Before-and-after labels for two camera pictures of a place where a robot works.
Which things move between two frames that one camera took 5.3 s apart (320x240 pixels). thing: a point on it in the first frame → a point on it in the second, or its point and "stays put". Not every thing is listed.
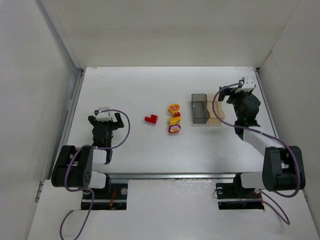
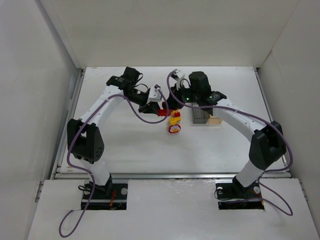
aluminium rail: x=172 y=176 stays put
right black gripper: x=235 y=94 → x=172 y=102
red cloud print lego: x=174 y=128 stays put
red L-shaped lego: x=153 y=119 → x=163 y=112
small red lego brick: x=176 y=114 stays put
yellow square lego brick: x=173 y=121 stays put
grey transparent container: x=200 y=110 stays put
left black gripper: x=105 y=122 → x=149 y=107
